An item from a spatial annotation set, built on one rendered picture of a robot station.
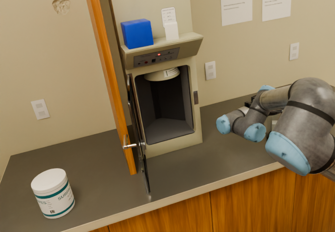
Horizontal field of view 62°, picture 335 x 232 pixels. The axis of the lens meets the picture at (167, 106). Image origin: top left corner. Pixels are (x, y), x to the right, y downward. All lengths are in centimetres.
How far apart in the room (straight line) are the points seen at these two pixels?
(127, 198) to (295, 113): 77
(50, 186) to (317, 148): 90
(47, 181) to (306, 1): 183
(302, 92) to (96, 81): 119
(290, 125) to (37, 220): 101
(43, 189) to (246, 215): 93
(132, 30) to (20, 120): 94
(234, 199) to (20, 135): 121
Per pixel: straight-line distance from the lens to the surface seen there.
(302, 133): 72
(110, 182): 133
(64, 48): 162
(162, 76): 128
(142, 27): 108
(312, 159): 74
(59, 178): 120
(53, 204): 122
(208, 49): 180
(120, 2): 117
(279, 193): 154
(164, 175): 129
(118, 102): 116
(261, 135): 111
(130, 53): 109
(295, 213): 171
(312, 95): 74
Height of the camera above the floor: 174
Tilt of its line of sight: 25 degrees down
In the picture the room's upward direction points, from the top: 8 degrees counter-clockwise
